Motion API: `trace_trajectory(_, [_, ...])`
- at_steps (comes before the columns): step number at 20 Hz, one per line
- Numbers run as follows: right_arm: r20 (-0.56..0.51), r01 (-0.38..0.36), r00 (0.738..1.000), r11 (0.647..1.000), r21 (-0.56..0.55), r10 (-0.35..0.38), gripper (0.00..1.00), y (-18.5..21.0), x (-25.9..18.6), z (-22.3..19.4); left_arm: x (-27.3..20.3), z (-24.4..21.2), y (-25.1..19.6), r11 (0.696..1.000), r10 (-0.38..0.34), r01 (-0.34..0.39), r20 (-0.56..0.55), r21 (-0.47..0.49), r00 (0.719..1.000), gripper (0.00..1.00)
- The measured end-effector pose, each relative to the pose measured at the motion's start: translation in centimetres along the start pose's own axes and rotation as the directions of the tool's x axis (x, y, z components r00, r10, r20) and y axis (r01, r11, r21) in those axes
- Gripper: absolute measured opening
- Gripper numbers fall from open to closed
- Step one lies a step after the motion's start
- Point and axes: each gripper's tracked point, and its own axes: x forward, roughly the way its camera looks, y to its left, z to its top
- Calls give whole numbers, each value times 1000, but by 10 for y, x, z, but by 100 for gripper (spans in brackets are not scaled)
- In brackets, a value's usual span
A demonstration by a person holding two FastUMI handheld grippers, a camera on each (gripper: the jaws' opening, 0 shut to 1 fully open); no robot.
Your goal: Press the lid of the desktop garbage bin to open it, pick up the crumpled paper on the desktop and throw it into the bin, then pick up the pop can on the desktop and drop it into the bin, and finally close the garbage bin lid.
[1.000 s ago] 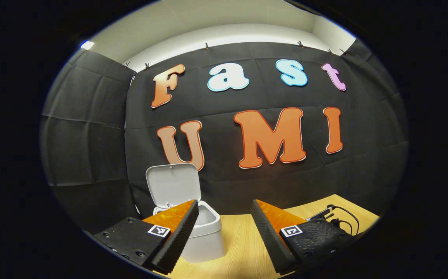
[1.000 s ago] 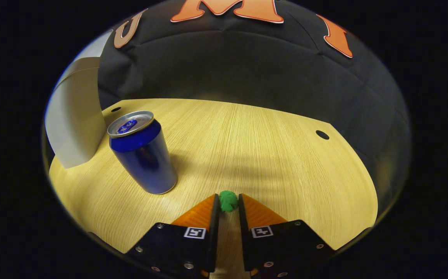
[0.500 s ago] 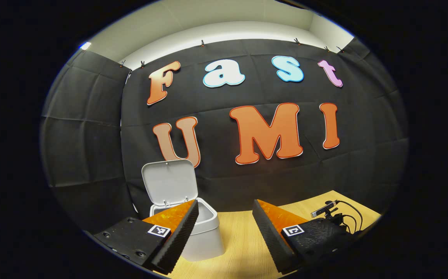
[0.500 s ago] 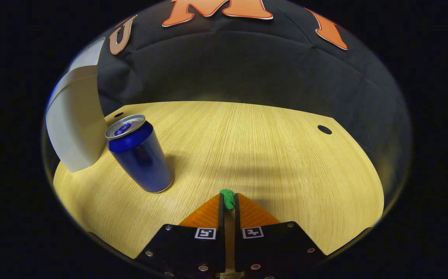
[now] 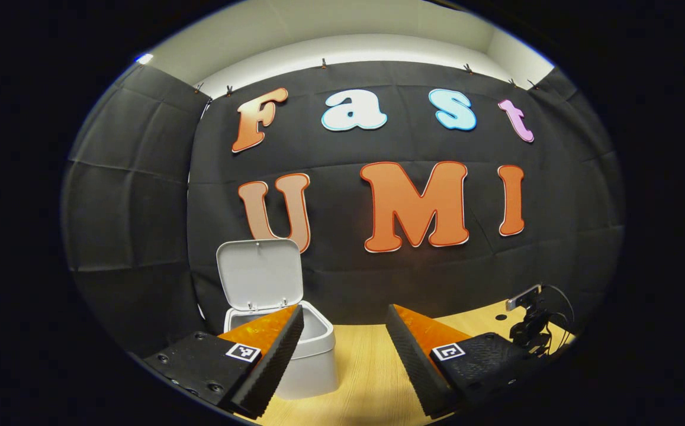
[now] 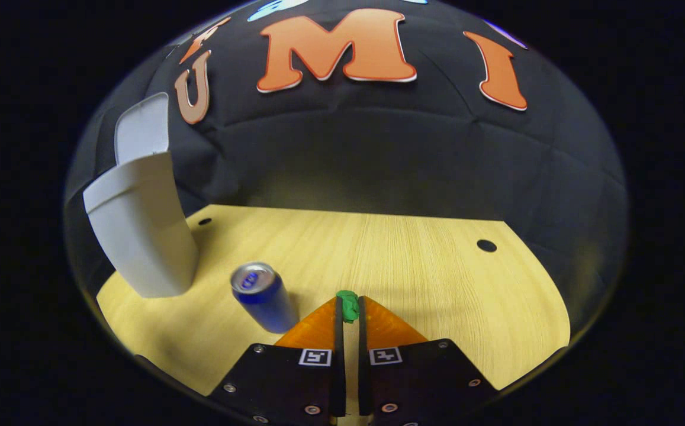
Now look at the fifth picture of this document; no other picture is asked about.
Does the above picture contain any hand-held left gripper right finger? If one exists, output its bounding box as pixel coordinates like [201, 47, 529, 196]
[385, 304, 541, 419]

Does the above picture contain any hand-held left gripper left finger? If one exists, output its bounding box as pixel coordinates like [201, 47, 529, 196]
[143, 304, 305, 419]

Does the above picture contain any white desktop garbage bin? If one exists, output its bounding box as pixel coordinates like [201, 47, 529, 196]
[216, 238, 339, 400]

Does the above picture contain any wooden desktop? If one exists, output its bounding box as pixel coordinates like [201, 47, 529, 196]
[242, 299, 577, 426]

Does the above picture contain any black backdrop cloth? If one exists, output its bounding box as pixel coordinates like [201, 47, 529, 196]
[61, 61, 626, 362]

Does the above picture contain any black webcam on stand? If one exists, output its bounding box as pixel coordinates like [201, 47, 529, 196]
[505, 284, 559, 357]

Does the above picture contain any black cable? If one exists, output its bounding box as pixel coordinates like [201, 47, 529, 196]
[541, 284, 577, 356]

